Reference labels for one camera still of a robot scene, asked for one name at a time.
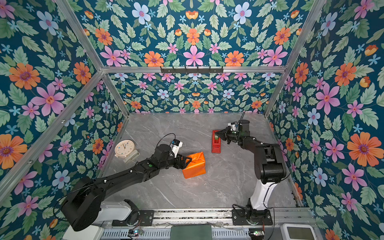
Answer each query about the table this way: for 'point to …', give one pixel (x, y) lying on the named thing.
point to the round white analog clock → (126, 149)
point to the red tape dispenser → (216, 142)
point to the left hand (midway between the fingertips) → (188, 158)
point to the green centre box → (191, 232)
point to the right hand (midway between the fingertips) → (219, 130)
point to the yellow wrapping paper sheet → (196, 167)
